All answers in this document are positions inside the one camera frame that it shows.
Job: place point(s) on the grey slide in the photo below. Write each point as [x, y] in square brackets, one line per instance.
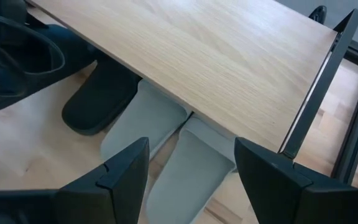
[148, 118]
[191, 171]

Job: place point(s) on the black table clamp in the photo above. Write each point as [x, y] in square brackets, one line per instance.
[319, 14]

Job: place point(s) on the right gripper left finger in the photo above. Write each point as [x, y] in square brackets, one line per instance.
[104, 196]

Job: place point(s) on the wooden shelf with black legs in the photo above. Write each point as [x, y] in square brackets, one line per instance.
[213, 62]

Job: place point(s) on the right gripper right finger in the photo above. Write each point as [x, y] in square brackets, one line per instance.
[291, 196]

